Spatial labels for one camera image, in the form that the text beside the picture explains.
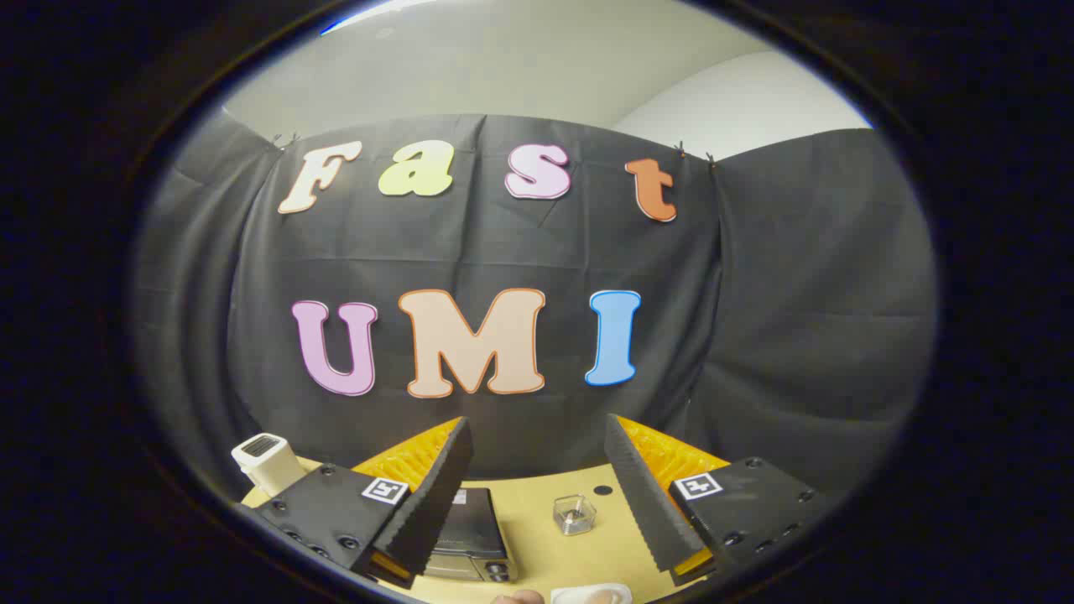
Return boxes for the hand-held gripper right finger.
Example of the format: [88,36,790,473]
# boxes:
[604,414,833,587]

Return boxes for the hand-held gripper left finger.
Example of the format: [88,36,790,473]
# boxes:
[252,416,475,590]

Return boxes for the black toaster oven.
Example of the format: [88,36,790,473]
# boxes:
[424,488,518,584]

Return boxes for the white toaster appliance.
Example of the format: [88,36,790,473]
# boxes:
[231,434,308,501]

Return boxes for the clear glass jar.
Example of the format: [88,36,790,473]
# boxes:
[553,494,597,536]

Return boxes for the white plate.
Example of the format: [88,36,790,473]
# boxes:
[550,583,634,604]

